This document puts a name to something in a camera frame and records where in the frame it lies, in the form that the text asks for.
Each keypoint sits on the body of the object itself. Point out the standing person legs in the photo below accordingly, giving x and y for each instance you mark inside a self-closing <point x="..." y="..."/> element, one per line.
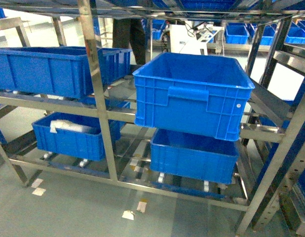
<point x="130" y="33"/>

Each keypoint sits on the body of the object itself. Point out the blue crate lower shelf right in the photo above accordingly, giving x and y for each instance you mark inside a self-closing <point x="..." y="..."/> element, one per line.
<point x="193" y="156"/>

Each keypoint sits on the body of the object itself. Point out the stainless steel shelf rack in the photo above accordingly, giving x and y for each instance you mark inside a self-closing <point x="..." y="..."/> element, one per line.
<point x="271" y="141"/>

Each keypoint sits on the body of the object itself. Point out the blue crate behind left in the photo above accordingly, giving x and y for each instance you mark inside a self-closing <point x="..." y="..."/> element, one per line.
<point x="115" y="64"/>

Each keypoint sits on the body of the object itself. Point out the blue crate lower shelf left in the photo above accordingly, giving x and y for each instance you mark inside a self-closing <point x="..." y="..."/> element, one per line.
<point x="79" y="145"/>

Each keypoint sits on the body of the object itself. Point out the large blue crate on shelf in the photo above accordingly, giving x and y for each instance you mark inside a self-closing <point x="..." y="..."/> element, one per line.
<point x="196" y="94"/>

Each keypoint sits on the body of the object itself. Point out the white packaging in crate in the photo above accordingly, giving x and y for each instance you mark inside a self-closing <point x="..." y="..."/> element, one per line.
<point x="61" y="124"/>

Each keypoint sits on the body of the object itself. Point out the blue crate upper shelf left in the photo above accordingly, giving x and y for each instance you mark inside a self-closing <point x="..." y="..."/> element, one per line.
<point x="21" y="69"/>

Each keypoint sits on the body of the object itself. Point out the blue crate shelf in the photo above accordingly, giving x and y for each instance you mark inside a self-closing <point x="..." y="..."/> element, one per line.
<point x="79" y="145"/>
<point x="193" y="156"/>
<point x="21" y="69"/>

